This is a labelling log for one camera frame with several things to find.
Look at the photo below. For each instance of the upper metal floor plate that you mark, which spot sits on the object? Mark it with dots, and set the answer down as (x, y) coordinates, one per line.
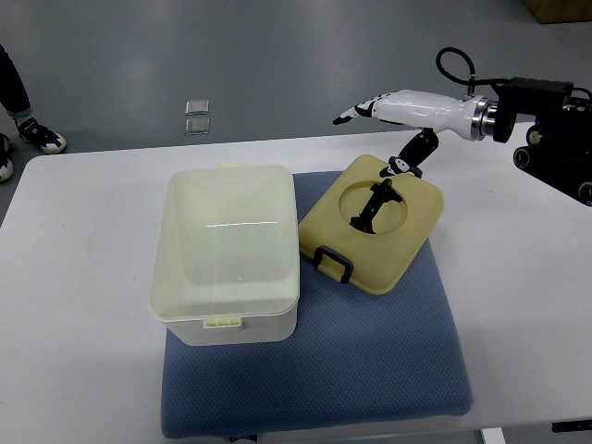
(197, 107)

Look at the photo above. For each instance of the black table bracket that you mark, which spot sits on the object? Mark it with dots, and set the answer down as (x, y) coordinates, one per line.
(572, 426)

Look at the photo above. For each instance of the yellow box lid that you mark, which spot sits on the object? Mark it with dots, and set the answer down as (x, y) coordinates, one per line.
(366, 229)

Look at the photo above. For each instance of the blue padded mat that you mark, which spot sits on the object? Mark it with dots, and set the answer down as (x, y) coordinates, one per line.
(352, 358)

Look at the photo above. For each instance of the white storage box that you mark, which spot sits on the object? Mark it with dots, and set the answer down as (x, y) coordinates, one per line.
(227, 262)

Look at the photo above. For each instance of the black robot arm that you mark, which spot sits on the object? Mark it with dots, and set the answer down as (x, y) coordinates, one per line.
(558, 144)

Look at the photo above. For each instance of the brown cardboard box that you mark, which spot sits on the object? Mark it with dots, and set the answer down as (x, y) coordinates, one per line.
(559, 11)

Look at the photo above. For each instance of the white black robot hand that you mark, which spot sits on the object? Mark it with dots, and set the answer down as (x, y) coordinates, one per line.
(472, 119)

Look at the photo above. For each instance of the black white sneaker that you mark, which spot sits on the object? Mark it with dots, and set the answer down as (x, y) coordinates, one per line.
(7, 168)
(50, 142)

